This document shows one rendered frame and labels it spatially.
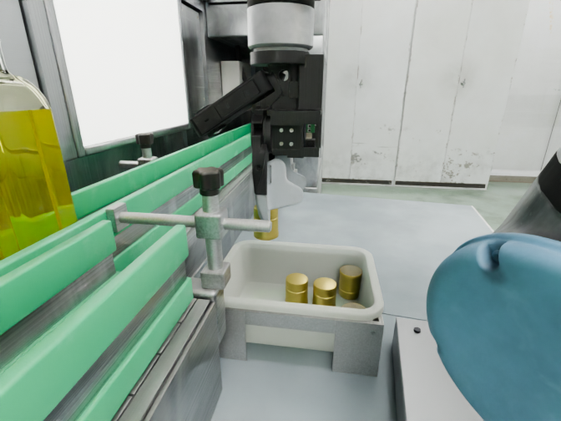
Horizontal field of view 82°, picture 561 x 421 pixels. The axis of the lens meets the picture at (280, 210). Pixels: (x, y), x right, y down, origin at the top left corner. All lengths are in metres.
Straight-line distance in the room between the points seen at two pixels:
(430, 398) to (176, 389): 0.24
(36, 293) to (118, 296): 0.08
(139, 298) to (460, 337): 0.20
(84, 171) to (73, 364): 0.49
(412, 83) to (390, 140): 0.62
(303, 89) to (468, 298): 0.29
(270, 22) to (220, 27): 0.82
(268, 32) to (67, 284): 0.30
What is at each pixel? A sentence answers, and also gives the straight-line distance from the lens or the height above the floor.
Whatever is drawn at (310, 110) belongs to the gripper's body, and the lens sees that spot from 0.39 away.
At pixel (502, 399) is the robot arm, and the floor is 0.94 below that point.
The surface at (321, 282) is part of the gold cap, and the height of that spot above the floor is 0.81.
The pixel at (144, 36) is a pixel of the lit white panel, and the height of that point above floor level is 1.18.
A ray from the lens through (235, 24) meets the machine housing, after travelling 1.19.
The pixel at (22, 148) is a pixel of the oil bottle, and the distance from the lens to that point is 0.32.
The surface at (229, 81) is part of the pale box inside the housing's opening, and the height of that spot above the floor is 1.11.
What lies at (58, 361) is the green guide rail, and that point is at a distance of 0.21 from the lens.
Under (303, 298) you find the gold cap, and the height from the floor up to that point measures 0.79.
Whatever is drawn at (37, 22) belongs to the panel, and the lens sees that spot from 0.58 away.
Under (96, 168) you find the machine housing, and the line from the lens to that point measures 0.69.
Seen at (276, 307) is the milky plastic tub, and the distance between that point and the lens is 0.40.
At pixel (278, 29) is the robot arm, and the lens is 0.38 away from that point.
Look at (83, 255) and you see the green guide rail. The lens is 0.32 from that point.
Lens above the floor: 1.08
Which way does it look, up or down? 20 degrees down
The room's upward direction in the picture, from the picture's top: straight up
